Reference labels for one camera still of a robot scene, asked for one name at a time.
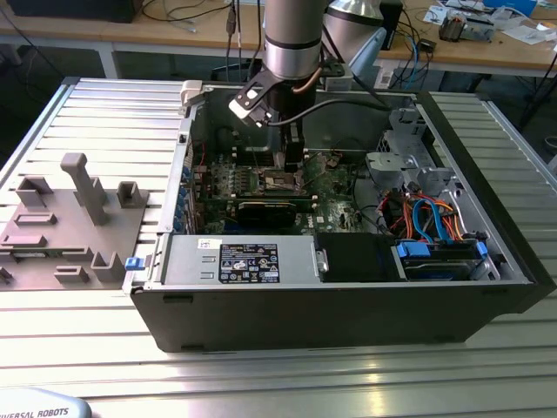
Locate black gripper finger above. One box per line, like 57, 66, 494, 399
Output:
285, 124, 305, 173

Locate CPU socket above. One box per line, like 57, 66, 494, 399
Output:
258, 165, 304, 195

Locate green motherboard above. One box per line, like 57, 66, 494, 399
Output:
193, 150, 379, 239

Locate black graphics card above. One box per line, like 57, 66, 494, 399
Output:
198, 193, 317, 230

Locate metal drive cage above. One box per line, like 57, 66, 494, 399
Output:
364, 106, 458, 197

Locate black optical drive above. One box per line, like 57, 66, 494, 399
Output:
313, 232, 397, 284

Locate black upright box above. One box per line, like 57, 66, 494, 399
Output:
380, 0, 404, 49

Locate silver power supply unit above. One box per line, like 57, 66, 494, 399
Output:
147, 234, 325, 288

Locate blue disk carrier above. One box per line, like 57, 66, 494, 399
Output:
393, 240, 488, 282

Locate wooden desk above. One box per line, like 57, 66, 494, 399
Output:
0, 0, 271, 79
373, 0, 557, 95

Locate black open PC case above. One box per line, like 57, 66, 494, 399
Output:
121, 80, 557, 354

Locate hard disk drive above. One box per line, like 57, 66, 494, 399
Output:
402, 246, 475, 282

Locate grey electronic device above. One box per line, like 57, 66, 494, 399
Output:
463, 17, 497, 44

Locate grey parts rack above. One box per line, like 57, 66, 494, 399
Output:
0, 152, 151, 293

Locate black flat box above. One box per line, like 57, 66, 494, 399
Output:
8, 0, 136, 24

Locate blue cardboard box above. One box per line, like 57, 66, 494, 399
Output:
482, 0, 539, 17

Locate white papers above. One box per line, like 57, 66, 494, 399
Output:
500, 21, 557, 47

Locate pale blue teach pendant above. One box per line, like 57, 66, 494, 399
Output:
0, 387, 95, 418

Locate brown curved wrist cable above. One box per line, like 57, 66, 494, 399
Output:
292, 69, 321, 95

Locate black camera cable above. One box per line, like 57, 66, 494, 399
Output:
265, 71, 393, 127

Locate white camera, black face plate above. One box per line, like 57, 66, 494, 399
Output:
228, 71, 273, 130

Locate black power cable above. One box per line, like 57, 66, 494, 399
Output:
351, 163, 386, 234

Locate red wire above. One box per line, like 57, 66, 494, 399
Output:
191, 138, 209, 169

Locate grey case latch handle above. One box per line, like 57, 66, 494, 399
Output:
179, 80, 205, 108

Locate blue flat data cable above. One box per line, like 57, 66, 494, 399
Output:
424, 198, 452, 245
411, 198, 434, 243

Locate orange wire bundle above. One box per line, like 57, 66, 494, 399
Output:
389, 198, 466, 240

